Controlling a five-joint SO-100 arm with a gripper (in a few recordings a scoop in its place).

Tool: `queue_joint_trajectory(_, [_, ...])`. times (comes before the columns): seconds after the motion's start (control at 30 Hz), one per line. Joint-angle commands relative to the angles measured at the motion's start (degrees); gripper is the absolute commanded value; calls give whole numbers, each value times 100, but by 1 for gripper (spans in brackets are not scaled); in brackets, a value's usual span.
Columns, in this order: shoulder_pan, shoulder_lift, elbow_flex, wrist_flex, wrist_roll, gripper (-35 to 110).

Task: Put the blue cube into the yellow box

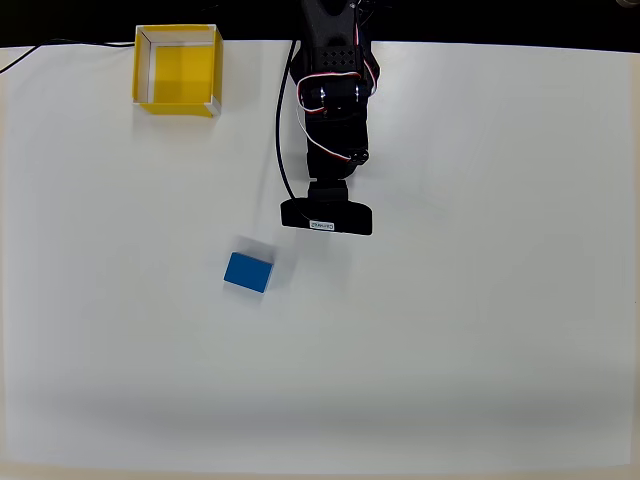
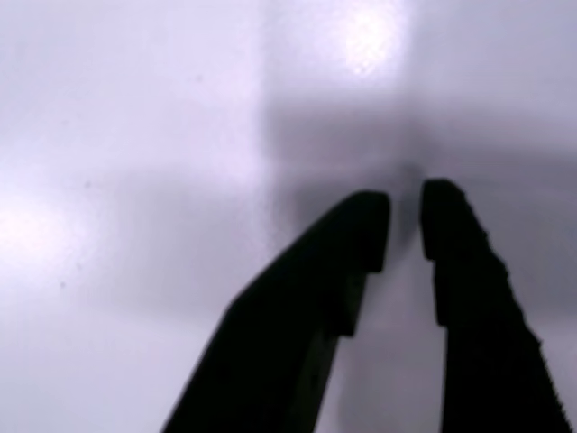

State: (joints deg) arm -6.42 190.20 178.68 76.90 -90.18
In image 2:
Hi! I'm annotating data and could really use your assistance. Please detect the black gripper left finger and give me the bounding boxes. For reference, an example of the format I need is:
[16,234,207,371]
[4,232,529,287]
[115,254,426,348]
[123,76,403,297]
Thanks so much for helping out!
[160,190,391,433]

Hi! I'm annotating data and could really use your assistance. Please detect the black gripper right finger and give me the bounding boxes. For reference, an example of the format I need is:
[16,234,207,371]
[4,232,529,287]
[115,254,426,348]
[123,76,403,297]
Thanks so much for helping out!
[418,178,574,433]

